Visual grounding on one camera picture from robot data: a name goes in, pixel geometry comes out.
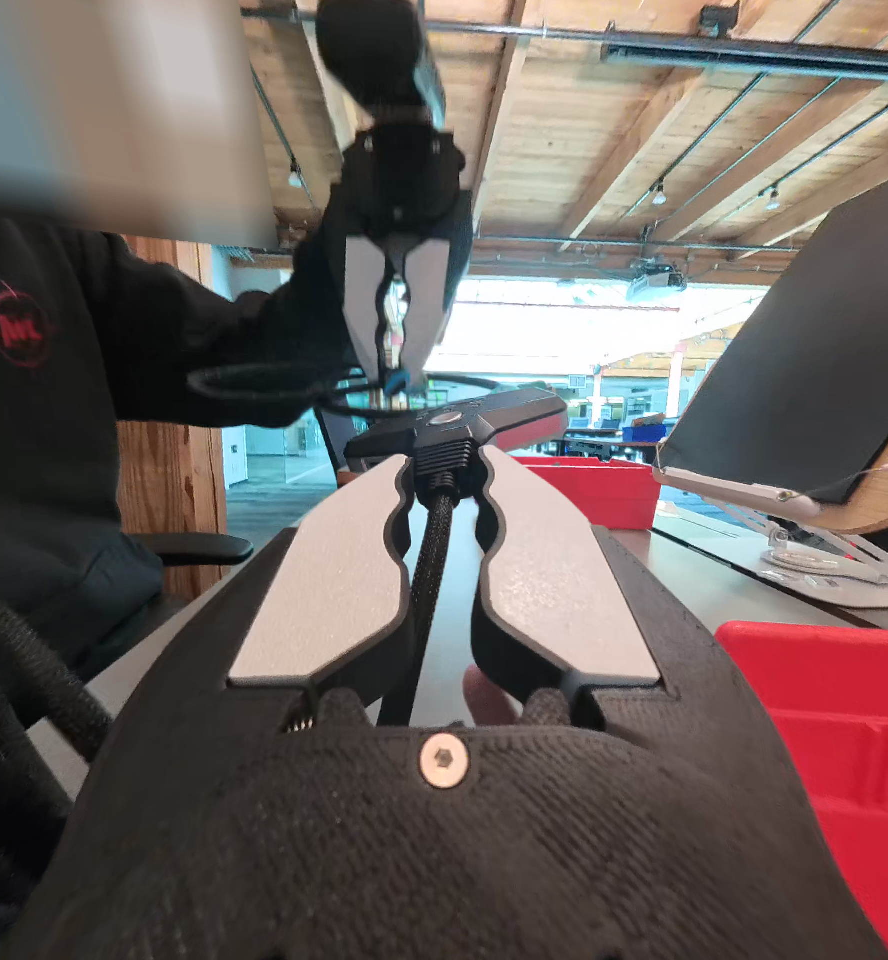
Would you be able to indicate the wooden pillar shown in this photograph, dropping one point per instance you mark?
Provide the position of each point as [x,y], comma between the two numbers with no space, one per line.
[170,487]

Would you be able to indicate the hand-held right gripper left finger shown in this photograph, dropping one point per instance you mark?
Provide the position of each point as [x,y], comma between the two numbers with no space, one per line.
[324,592]

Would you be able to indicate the person's dark trousers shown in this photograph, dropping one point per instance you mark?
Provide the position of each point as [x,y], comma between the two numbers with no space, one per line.
[76,592]

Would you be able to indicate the black ceiling light rail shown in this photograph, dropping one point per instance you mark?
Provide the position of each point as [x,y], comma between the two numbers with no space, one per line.
[751,61]

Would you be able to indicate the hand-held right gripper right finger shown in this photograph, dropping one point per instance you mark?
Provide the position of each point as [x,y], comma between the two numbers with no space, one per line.
[564,592]

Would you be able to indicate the black chair armrest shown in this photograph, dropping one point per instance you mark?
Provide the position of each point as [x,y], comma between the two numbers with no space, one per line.
[196,549]

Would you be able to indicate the red plastic bin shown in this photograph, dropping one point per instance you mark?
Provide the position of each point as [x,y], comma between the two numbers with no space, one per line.
[601,487]
[833,750]

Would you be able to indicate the person in black hoodie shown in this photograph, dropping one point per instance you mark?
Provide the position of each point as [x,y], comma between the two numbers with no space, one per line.
[39,450]

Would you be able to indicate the white board stand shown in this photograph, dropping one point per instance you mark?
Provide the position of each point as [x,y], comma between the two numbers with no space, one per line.
[811,562]

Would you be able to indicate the ceiling spot lamp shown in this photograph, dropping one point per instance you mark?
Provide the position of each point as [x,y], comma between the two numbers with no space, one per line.
[772,199]
[294,176]
[659,195]

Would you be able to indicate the grey desk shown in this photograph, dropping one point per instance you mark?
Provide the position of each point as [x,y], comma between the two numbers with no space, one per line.
[676,577]

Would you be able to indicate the black hub device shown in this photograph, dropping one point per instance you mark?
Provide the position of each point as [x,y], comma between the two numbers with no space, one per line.
[489,420]

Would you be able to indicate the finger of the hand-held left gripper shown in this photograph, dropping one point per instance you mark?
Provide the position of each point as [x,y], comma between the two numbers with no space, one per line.
[365,292]
[429,292]

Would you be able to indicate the black board with wooden rim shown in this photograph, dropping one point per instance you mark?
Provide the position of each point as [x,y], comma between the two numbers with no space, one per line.
[803,352]

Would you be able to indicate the person's right hand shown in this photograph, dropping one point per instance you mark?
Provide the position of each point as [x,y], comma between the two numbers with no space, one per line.
[489,697]

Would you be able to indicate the ceiling projector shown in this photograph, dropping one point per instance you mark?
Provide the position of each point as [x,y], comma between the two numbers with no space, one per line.
[657,279]

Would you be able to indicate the person's left forearm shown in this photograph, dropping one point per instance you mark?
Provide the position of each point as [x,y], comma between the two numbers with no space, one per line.
[249,337]

